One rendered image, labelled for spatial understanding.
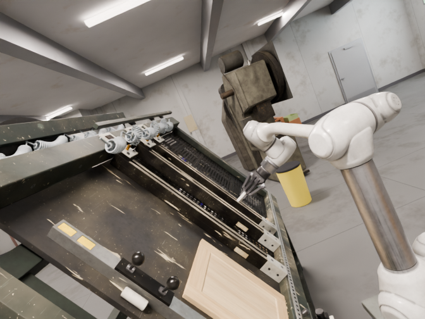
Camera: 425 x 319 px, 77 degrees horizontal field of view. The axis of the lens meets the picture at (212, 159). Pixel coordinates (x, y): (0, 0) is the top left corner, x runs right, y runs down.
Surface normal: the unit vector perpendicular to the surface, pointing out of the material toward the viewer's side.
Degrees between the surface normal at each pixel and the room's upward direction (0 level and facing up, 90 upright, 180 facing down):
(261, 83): 92
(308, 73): 90
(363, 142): 90
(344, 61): 90
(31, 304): 59
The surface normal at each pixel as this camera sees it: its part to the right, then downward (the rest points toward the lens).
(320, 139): -0.86, 0.33
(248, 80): 0.26, 0.08
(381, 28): 0.05, 0.15
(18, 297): 0.57, -0.78
